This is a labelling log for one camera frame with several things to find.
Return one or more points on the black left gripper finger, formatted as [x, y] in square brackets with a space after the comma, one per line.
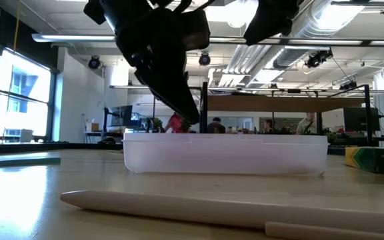
[172, 90]

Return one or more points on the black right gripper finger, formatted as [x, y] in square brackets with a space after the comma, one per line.
[272, 20]

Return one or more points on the pink lidded clear pencil case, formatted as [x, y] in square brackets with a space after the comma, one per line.
[225, 155]

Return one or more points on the cream white pen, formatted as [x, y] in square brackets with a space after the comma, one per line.
[212, 210]

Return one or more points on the blue sticky note pad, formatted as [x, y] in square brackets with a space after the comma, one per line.
[18, 160]

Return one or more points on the yellow green crayon box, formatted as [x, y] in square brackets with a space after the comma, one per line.
[375, 160]

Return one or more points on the black computer monitor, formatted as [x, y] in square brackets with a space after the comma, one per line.
[122, 115]
[360, 118]

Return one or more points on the black ceiling spotlight cluster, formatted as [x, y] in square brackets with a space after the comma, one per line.
[318, 58]

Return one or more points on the long ceiling light tube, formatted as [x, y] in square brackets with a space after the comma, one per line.
[78, 37]

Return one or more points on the raised wooden shelf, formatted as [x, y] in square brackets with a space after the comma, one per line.
[278, 104]

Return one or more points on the cardboard box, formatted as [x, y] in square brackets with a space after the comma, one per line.
[92, 127]

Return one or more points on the large window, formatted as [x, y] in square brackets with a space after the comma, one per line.
[22, 100]

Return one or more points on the black aluminium frame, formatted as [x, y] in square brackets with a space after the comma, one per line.
[204, 106]

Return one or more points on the silver ventilation duct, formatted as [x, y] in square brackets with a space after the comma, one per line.
[312, 20]

